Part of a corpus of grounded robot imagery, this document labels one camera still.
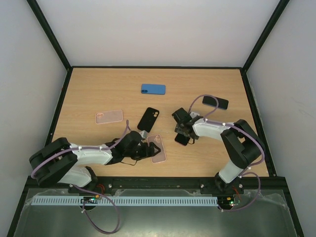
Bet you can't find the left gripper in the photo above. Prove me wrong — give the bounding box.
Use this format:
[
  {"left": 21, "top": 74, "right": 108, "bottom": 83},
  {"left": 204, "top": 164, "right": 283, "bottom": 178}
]
[{"left": 124, "top": 142, "right": 161, "bottom": 161}]

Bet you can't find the black phone pink edge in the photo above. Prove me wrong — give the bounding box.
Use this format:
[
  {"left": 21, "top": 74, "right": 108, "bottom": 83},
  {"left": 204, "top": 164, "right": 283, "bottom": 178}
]
[{"left": 174, "top": 133, "right": 191, "bottom": 146}]

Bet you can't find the black phone case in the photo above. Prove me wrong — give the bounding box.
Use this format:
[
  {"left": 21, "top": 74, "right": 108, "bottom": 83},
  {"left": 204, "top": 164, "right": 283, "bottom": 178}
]
[{"left": 137, "top": 107, "right": 159, "bottom": 133}]

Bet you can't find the black phone blue edge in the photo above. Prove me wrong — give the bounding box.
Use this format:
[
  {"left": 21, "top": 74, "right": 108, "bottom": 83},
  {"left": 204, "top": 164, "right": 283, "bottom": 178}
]
[{"left": 202, "top": 96, "right": 229, "bottom": 110}]

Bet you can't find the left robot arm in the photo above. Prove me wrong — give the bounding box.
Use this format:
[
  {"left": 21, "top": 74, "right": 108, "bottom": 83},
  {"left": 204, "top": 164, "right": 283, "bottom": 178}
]
[{"left": 29, "top": 131, "right": 161, "bottom": 191}]

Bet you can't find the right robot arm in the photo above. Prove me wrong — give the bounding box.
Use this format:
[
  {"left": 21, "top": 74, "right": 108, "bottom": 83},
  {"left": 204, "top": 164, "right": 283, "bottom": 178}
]
[{"left": 172, "top": 108, "right": 265, "bottom": 194}]

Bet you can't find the blue phone case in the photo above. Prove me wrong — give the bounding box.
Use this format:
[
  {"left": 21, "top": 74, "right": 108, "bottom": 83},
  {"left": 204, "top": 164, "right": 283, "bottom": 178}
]
[{"left": 141, "top": 84, "right": 166, "bottom": 95}]

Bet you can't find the pink translucent phone case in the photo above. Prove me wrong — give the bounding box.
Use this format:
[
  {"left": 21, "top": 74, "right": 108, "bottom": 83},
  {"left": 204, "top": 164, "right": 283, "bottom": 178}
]
[{"left": 95, "top": 110, "right": 123, "bottom": 124}]

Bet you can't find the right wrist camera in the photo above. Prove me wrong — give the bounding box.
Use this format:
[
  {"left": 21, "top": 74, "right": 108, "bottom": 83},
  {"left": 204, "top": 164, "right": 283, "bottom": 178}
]
[{"left": 190, "top": 112, "right": 199, "bottom": 118}]

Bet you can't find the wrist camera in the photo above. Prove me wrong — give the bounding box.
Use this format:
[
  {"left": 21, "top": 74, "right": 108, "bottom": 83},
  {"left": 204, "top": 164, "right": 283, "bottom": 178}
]
[
  {"left": 190, "top": 112, "right": 199, "bottom": 118},
  {"left": 139, "top": 130, "right": 148, "bottom": 140}
]

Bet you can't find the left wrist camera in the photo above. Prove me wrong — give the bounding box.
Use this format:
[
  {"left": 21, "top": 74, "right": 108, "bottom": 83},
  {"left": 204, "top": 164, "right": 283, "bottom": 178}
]
[{"left": 139, "top": 130, "right": 148, "bottom": 140}]

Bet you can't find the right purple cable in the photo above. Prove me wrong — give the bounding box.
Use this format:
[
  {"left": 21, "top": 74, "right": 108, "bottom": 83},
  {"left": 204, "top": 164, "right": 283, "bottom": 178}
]
[{"left": 189, "top": 94, "right": 266, "bottom": 171}]

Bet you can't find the light blue slotted cable duct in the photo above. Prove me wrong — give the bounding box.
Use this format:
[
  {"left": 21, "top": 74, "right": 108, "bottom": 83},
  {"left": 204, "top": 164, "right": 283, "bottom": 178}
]
[{"left": 30, "top": 196, "right": 218, "bottom": 206}]

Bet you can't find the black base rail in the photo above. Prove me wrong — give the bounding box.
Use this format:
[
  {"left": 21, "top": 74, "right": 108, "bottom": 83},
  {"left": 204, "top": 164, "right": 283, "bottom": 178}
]
[{"left": 24, "top": 175, "right": 289, "bottom": 197}]

